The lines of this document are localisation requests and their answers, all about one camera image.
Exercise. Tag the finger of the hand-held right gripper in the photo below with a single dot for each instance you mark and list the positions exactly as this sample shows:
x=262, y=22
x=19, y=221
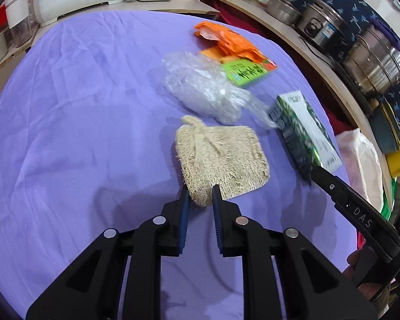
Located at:
x=328, y=183

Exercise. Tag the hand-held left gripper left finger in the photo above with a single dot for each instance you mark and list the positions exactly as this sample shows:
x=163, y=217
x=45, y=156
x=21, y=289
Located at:
x=181, y=220

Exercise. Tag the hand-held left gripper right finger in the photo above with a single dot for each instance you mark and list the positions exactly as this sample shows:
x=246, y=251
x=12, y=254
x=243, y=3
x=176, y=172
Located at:
x=218, y=220

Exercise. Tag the bin with white liner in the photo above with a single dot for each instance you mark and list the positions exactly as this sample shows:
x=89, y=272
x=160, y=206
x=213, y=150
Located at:
x=358, y=163

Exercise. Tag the green white carton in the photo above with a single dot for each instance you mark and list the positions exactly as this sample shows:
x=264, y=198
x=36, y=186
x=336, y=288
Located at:
x=303, y=133

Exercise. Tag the beige loofah pad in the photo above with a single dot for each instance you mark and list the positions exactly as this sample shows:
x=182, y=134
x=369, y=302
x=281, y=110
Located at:
x=220, y=163

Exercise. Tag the person's right hand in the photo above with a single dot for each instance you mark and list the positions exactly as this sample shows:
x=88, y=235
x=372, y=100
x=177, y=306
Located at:
x=370, y=291

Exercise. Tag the green plastic bag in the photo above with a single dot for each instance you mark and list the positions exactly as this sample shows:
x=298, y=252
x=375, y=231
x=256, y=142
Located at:
x=391, y=200

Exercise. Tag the yellow pot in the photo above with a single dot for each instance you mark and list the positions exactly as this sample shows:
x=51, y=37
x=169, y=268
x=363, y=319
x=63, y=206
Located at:
x=396, y=164

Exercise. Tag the purple tablecloth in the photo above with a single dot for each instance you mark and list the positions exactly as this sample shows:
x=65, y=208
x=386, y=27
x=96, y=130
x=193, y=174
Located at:
x=86, y=140

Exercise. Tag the steel steamer pot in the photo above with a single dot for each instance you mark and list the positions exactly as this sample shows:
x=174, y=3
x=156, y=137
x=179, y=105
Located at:
x=376, y=65

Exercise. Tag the translucent plastic bag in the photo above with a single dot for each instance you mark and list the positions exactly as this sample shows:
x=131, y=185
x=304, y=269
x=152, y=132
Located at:
x=203, y=88

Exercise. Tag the green label packet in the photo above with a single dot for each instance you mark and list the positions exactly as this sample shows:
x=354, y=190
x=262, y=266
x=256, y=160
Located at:
x=245, y=72

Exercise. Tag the wooden counter shelf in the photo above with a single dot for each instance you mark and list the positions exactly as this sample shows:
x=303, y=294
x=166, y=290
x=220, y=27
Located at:
x=286, y=40

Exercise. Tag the steel rice cooker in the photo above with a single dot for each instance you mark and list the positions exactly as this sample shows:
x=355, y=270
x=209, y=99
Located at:
x=321, y=26

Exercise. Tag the purple cloth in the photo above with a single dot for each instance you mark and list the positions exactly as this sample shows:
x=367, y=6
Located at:
x=391, y=35

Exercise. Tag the orange snack packet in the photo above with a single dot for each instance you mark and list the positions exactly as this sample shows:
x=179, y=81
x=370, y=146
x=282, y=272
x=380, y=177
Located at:
x=236, y=41

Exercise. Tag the steel bowl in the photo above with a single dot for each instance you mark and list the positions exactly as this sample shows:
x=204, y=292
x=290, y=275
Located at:
x=283, y=11

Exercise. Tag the red cloth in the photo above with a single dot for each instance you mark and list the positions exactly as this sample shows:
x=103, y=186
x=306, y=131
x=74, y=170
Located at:
x=240, y=16

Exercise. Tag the white tall cup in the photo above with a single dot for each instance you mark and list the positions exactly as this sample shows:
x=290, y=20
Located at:
x=20, y=28

